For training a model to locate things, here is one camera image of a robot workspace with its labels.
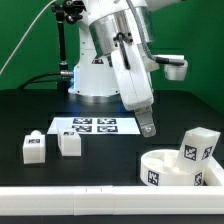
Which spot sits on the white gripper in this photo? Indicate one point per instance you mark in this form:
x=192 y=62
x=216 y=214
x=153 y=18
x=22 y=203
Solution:
x=135 y=88

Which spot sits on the white round stool seat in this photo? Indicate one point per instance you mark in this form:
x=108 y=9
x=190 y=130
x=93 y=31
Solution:
x=158 y=168

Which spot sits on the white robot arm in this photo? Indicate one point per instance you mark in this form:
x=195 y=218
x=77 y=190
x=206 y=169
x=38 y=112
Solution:
x=109 y=25

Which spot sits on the white fiducial marker sheet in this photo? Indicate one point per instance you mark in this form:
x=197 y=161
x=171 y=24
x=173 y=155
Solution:
x=93 y=125

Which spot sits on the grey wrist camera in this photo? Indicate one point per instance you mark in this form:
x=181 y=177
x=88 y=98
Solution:
x=175 y=66

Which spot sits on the white right fence rail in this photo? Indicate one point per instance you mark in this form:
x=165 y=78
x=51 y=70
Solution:
x=214 y=174

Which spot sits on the white fence rail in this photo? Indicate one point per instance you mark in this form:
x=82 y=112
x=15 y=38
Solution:
x=214 y=174
x=110 y=200

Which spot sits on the white front fence rail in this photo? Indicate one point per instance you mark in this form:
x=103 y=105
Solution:
x=110 y=200

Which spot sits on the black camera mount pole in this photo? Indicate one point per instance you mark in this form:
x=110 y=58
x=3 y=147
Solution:
x=69 y=11

